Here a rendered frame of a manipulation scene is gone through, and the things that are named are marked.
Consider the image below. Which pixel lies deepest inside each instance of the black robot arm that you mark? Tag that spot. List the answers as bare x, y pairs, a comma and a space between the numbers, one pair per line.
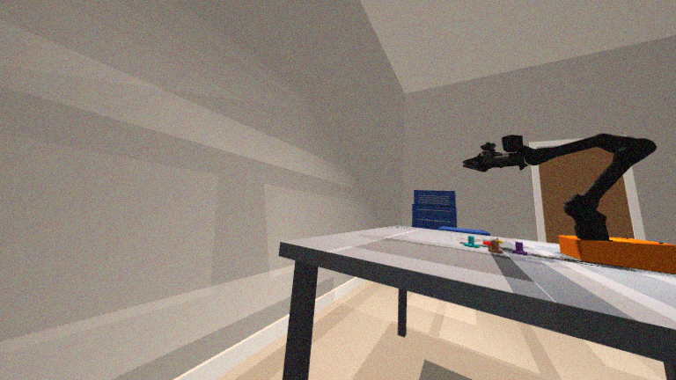
582, 207

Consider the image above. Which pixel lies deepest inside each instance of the brown gear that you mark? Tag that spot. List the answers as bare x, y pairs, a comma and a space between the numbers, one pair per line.
495, 247

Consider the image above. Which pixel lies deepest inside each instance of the purple gear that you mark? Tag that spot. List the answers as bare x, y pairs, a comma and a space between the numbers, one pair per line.
519, 248

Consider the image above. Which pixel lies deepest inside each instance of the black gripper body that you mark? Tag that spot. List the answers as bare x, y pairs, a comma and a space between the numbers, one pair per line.
489, 161

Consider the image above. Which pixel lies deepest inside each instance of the cyan gear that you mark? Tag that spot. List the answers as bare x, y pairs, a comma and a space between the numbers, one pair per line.
471, 242

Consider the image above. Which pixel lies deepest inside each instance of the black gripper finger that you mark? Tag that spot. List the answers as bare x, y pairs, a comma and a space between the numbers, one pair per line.
474, 161
474, 167

